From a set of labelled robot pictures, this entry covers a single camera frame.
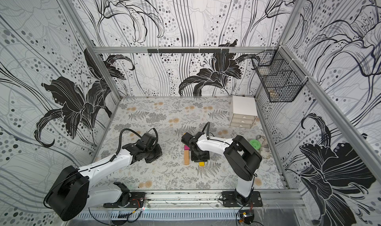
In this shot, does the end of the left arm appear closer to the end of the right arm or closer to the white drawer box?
the end of the right arm

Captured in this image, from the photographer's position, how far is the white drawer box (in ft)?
3.03

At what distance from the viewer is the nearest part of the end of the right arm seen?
0.65 metres

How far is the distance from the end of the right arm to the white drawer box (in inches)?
12.9
